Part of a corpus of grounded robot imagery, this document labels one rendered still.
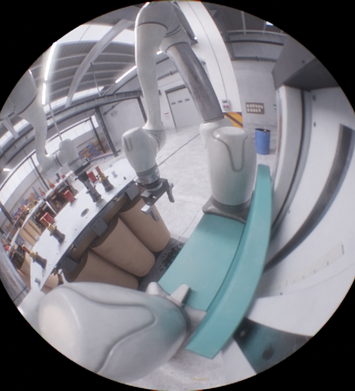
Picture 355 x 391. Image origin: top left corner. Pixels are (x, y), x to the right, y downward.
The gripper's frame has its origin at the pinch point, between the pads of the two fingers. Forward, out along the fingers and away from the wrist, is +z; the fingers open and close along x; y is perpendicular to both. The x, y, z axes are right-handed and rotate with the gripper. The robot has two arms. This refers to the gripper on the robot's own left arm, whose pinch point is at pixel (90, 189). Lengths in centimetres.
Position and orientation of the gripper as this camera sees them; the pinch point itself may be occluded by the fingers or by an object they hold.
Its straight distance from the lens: 87.3
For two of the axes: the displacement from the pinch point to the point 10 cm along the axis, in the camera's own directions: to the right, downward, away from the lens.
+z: 2.4, 7.5, 6.2
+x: 8.5, 1.4, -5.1
